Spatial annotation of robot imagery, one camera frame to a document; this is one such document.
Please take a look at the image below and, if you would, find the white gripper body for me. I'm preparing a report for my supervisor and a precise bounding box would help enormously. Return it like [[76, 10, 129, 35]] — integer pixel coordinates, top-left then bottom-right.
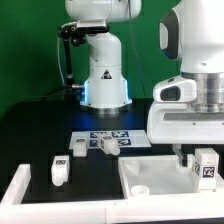
[[147, 102, 224, 144]]

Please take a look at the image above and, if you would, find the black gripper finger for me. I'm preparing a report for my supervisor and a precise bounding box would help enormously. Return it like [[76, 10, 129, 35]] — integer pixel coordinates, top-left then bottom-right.
[[172, 144, 188, 167]]

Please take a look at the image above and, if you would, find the white square tabletop part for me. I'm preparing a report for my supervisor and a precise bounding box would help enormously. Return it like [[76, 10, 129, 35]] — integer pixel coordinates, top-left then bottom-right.
[[118, 155, 224, 199]]

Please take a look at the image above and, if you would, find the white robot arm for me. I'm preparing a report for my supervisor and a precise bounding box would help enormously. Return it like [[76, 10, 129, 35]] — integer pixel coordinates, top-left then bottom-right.
[[65, 0, 224, 164]]

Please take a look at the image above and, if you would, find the white tag sheet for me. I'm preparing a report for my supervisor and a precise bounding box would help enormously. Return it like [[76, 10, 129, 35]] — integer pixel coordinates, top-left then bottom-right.
[[69, 130, 151, 149]]

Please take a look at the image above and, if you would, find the white U-shaped fence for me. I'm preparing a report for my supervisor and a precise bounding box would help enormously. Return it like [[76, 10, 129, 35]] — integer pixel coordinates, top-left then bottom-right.
[[0, 165, 224, 224]]

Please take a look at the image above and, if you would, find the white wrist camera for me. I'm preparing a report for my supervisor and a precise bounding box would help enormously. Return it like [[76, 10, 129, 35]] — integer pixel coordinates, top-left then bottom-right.
[[153, 76, 197, 103]]

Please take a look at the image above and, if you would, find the black cable on table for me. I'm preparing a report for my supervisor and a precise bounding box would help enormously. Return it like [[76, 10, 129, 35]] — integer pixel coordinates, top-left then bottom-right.
[[19, 85, 86, 104]]

